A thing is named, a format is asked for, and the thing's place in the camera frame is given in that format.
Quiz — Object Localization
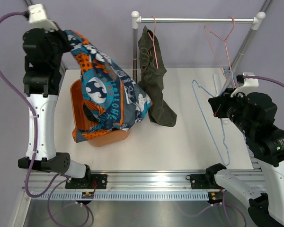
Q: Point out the pink hanger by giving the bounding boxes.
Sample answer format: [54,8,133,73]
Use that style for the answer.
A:
[148,16,159,69]
[203,16,236,81]

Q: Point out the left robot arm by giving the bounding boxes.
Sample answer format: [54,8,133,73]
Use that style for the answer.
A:
[18,28,92,189]

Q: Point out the metal clothes rack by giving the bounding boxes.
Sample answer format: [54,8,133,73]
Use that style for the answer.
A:
[131,11,266,81]

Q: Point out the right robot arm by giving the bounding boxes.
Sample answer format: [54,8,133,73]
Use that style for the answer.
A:
[205,88,284,227]

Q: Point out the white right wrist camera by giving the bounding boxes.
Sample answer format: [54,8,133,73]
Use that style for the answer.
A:
[231,72,259,97]

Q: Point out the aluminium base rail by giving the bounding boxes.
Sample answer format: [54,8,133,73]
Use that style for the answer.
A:
[21,171,268,192]

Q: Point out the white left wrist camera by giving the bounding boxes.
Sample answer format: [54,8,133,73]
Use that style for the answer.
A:
[28,3,59,32]

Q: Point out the colourful patterned shorts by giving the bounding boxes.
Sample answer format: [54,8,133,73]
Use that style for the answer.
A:
[65,30,152,143]

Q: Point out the olive green shorts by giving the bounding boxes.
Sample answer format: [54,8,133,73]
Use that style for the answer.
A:
[138,27,177,127]

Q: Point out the orange plastic basket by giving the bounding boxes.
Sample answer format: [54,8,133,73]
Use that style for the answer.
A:
[70,79,130,147]

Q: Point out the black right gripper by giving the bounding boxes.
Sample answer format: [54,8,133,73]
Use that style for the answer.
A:
[209,87,255,137]

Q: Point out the white slotted cable duct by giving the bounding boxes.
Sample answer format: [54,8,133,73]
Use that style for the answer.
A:
[38,191,209,201]

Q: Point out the blue hanger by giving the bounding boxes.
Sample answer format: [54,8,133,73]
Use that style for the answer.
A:
[191,68,236,168]

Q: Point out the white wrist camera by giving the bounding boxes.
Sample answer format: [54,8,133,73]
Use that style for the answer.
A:
[28,3,59,32]
[231,72,259,97]

